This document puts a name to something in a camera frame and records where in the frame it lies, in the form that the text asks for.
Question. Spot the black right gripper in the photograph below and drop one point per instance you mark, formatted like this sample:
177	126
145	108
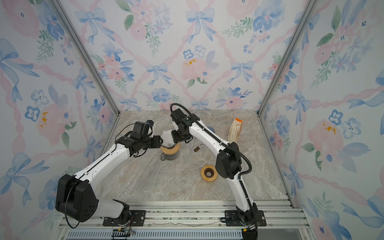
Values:
176	140

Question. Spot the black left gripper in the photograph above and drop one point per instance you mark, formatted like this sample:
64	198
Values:
157	141

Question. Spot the blue glass dripper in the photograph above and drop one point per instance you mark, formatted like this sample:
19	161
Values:
211	129

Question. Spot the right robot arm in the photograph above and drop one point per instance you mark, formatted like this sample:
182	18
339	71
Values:
231	164

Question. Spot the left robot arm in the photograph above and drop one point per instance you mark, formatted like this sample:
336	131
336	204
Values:
76	196

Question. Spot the coffee filter pack orange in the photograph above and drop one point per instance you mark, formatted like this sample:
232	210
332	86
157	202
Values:
235	130

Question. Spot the clear glass carafe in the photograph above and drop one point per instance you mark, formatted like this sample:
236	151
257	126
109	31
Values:
167	157

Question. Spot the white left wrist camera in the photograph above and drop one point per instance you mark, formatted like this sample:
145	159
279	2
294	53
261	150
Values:
150	123

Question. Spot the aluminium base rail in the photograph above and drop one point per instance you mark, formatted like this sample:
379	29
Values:
195	220

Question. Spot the aluminium frame post right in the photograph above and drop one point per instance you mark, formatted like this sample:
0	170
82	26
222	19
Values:
304	20

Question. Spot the aluminium frame post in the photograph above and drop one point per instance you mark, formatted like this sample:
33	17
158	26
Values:
304	20
81	49

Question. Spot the aluminium frame post left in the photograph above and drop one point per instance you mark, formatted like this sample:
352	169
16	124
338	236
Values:
81	49

